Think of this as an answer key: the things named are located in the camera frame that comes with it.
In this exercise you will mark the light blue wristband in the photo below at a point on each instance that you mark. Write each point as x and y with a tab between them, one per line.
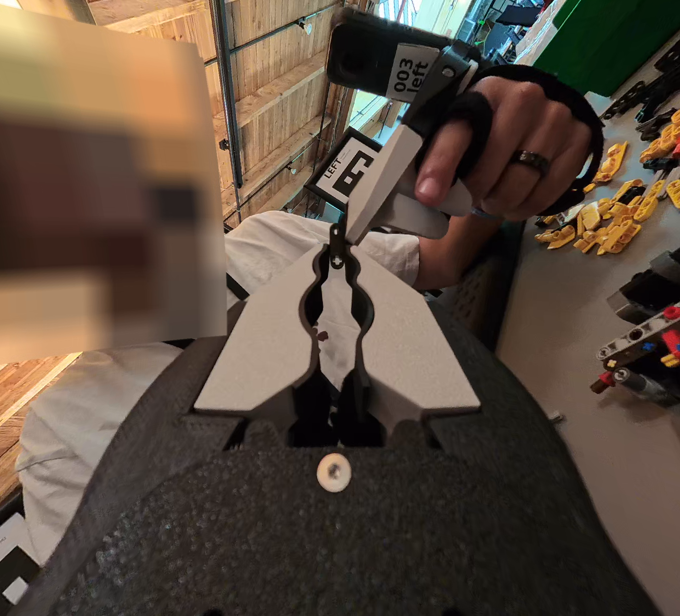
484	212

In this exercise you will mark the person's left hand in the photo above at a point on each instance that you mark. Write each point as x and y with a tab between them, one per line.
531	122

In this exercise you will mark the person in white shirt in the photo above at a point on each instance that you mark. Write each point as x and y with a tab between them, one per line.
79	414

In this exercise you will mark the green plastic bin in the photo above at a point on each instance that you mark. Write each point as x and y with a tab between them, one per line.
611	16

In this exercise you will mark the black lego connector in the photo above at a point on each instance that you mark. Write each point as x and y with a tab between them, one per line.
338	249

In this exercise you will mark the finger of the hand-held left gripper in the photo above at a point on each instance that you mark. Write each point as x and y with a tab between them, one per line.
385	175

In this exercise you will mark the person's left forearm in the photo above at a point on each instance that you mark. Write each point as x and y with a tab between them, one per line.
451	255

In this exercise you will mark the black framed marker sign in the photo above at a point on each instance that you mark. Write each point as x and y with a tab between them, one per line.
340	180

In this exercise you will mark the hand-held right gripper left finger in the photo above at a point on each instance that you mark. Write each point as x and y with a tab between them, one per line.
249	361

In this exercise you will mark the black lego beam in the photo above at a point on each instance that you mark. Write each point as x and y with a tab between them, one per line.
637	95

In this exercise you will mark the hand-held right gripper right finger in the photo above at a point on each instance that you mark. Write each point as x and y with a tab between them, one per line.
419	361

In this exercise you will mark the pile of yellow lego pieces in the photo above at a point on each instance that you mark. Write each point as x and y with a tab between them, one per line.
611	223

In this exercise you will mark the grey lego car chassis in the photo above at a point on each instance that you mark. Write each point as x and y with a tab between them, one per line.
637	334

